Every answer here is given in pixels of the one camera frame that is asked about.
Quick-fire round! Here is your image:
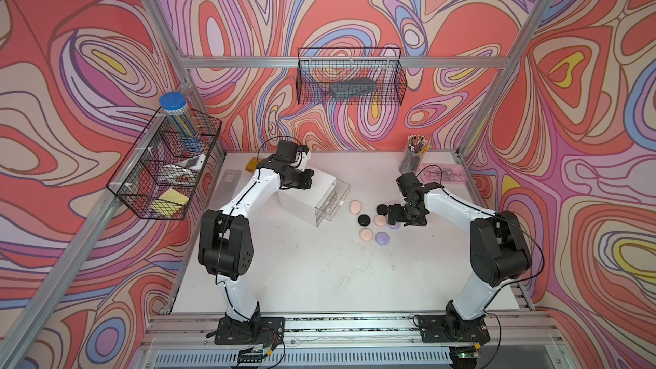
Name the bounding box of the white drawer cabinet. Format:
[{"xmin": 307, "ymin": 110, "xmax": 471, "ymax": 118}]
[{"xmin": 278, "ymin": 169, "xmax": 337, "ymax": 227}]

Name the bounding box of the clear top drawer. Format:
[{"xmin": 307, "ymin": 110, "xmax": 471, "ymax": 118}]
[{"xmin": 315, "ymin": 179, "xmax": 350, "ymax": 226}]

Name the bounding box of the black wire basket back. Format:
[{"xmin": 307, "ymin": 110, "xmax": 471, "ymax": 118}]
[{"xmin": 296, "ymin": 44, "xmax": 408, "ymax": 106}]

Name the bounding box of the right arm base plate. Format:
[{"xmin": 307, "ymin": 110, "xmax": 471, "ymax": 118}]
[{"xmin": 413, "ymin": 314, "xmax": 490, "ymax": 345}]

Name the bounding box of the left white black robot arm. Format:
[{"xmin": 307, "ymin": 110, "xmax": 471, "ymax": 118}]
[{"xmin": 197, "ymin": 152, "xmax": 314, "ymax": 322}]

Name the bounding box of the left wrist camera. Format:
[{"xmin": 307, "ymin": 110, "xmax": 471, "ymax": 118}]
[{"xmin": 276, "ymin": 140, "xmax": 311, "ymax": 171}]

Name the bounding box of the dark grey item in basket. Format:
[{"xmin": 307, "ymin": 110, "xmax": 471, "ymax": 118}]
[{"xmin": 329, "ymin": 78, "xmax": 378, "ymax": 100}]

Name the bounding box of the white item in basket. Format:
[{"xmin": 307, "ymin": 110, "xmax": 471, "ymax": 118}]
[{"xmin": 179, "ymin": 154, "xmax": 206, "ymax": 172}]

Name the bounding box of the black wire basket left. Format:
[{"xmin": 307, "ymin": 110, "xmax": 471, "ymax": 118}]
[{"xmin": 106, "ymin": 109, "xmax": 222, "ymax": 220}]

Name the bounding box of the blue lid pencil tube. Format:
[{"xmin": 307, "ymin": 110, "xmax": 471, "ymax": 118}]
[{"xmin": 159, "ymin": 92, "xmax": 204, "ymax": 155}]

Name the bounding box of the yellow sponge block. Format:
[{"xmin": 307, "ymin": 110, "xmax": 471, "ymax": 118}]
[{"xmin": 245, "ymin": 157, "xmax": 259, "ymax": 174}]

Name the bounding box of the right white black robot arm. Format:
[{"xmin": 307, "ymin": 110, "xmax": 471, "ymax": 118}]
[{"xmin": 388, "ymin": 173, "xmax": 533, "ymax": 324}]

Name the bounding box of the black earphone case left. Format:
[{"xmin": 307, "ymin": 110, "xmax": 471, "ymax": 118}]
[{"xmin": 357, "ymin": 215, "xmax": 371, "ymax": 227}]

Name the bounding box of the clear pen holder cup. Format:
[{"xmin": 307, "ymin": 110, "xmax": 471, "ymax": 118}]
[{"xmin": 398, "ymin": 135, "xmax": 430, "ymax": 174}]

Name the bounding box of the pink earphone case middle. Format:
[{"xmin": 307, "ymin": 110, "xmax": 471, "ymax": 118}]
[{"xmin": 373, "ymin": 215, "xmax": 388, "ymax": 227}]

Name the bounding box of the black wire basket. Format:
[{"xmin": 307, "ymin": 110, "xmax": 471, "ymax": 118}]
[
  {"xmin": 296, "ymin": 44, "xmax": 408, "ymax": 106},
  {"xmin": 106, "ymin": 109, "xmax": 222, "ymax": 220}
]

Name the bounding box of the black earphone case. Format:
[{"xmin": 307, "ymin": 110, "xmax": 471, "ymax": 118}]
[
  {"xmin": 376, "ymin": 204, "xmax": 389, "ymax": 216},
  {"xmin": 357, "ymin": 215, "xmax": 371, "ymax": 227}
]

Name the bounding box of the pink earphone case bottom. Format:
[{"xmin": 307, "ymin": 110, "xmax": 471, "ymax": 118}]
[{"xmin": 359, "ymin": 228, "xmax": 374, "ymax": 242}]

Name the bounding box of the pink earphone case top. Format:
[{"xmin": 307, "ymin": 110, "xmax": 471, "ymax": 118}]
[{"xmin": 350, "ymin": 200, "xmax": 361, "ymax": 215}]

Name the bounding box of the black earphone case right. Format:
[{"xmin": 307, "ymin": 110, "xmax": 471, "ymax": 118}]
[{"xmin": 376, "ymin": 204, "xmax": 389, "ymax": 216}]

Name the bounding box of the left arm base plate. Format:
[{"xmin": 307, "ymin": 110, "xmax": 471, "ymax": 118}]
[{"xmin": 208, "ymin": 316, "xmax": 285, "ymax": 346}]

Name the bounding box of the pink transparent pencil case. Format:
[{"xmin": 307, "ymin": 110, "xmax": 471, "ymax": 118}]
[{"xmin": 422, "ymin": 164, "xmax": 467, "ymax": 184}]

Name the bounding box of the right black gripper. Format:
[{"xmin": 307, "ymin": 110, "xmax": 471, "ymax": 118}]
[{"xmin": 387, "ymin": 201, "xmax": 426, "ymax": 225}]

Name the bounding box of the yellow sticky notes pad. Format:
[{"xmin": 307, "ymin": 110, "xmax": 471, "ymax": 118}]
[{"xmin": 150, "ymin": 188, "xmax": 190, "ymax": 219}]

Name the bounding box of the pink earphone case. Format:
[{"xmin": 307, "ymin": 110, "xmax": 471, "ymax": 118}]
[
  {"xmin": 373, "ymin": 215, "xmax": 388, "ymax": 227},
  {"xmin": 350, "ymin": 200, "xmax": 361, "ymax": 215},
  {"xmin": 359, "ymin": 228, "xmax": 374, "ymax": 242}
]

